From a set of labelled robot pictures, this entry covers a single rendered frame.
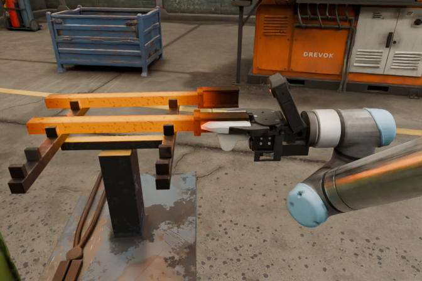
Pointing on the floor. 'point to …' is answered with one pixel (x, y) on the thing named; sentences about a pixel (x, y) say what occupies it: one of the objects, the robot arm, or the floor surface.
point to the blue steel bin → (106, 37)
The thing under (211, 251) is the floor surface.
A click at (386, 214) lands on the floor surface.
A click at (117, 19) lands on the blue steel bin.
